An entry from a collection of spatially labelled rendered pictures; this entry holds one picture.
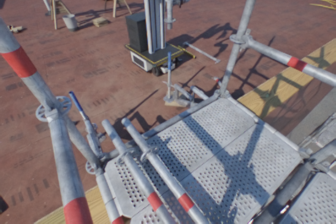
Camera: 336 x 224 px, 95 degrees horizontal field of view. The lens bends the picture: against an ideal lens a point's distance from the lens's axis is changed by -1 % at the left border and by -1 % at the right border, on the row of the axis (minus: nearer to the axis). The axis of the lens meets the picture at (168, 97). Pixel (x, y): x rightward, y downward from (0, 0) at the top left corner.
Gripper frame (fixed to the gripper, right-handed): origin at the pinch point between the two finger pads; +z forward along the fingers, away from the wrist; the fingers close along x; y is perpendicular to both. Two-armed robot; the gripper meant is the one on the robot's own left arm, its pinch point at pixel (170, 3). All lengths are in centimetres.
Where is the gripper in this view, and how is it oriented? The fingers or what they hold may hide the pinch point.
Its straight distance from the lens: 171.3
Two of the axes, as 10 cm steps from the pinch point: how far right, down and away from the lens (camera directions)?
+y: 0.0, 7.1, 7.0
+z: -5.5, 5.8, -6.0
